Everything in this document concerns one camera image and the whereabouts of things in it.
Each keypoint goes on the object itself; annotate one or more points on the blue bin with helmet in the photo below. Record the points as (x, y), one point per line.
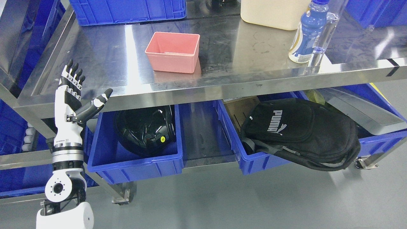
(116, 165)

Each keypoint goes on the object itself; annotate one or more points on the beige plastic container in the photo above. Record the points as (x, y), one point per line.
(280, 14)

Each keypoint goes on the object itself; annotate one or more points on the cardboard box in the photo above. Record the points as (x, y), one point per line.
(239, 108)

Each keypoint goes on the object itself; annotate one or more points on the pink plastic storage box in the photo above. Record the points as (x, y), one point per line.
(173, 52)

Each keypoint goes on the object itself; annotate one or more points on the stainless steel table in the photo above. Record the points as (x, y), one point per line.
(236, 59)

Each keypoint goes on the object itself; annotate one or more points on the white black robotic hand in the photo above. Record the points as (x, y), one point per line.
(70, 115)

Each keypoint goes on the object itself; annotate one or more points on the blue drink bottle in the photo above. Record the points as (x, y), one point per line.
(310, 27)

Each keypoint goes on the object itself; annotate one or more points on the black Puma backpack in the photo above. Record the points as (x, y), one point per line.
(303, 132)

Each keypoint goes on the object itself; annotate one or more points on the black helmet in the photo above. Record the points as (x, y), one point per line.
(146, 131)

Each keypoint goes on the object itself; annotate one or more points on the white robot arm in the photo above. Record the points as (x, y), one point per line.
(65, 205)

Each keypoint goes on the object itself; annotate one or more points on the blue crate on table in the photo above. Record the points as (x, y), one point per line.
(100, 12)

